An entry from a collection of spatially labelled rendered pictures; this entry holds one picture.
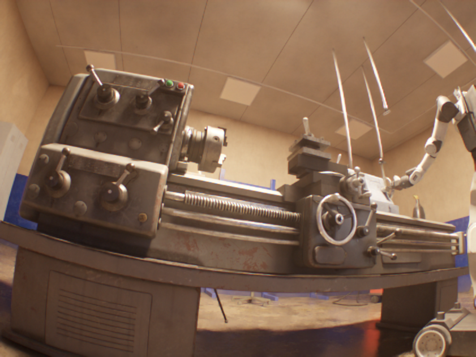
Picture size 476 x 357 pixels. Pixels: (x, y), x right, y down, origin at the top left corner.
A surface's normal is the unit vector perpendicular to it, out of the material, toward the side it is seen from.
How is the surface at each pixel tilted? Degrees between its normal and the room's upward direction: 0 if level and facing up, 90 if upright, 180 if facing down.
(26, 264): 90
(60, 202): 90
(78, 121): 90
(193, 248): 90
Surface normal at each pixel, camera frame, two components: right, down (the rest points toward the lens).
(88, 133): 0.29, -0.31
